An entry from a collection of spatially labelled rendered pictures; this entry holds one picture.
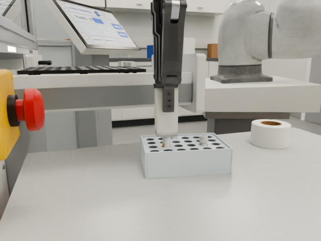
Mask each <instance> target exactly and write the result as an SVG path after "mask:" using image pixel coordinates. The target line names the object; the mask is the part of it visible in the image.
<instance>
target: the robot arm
mask: <svg viewBox="0 0 321 241"><path fill-rule="evenodd" d="M186 9H187V2H186V0H152V2H151V3H150V14H151V16H152V18H151V20H152V34H153V60H154V74H153V77H154V80H155V84H153V87H154V89H155V133H156V135H157V136H158V137H163V136H177V135H178V85H179V84H181V81H182V54H183V38H184V22H185V15H186ZM317 56H321V0H279V1H278V7H277V10H276V12H268V11H265V7H264V5H263V4H262V3H260V2H259V1H256V0H239V1H235V2H232V3H230V4H229V5H228V7H227V8H226V10H225V11H224V13H223V15H222V18H221V22H220V25H219V31H218V74H217V75H213V76H210V80H214V81H217V82H221V83H222V84H228V83H245V82H271V81H273V77H270V76H266V75H264V74H262V60H266V59H303V58H312V57H317Z"/></svg>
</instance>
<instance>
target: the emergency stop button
mask: <svg viewBox="0 0 321 241"><path fill-rule="evenodd" d="M15 110H16V117H17V120H18V121H25V123H26V126H27V129H28V130H29V131H38V130H40V129H41V128H42V127H43V125H44V119H45V112H44V102H43V98H42V95H41V92H40V91H38V90H37V89H36V88H27V89H25V90H24V95H23V99H17V100H16V102H15Z"/></svg>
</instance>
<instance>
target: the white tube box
mask: <svg viewBox="0 0 321 241"><path fill-rule="evenodd" d="M201 134H205V135H208V143H207V146H201V145H200V142H199V138H200V135H201ZM140 148H141V161H142V165H143V170H144V174H145V178H146V179H150V178H165V177H181V176H196V175H219V174H229V173H232V163H233V148H232V147H231V146H230V145H228V144H227V143H226V142H225V141H223V140H222V139H221V138H220V137H218V136H217V135H216V134H215V133H190V134H178V137H177V139H176V140H172V139H170V147H168V148H164V147H162V137H158V136H157V135H142V136H140Z"/></svg>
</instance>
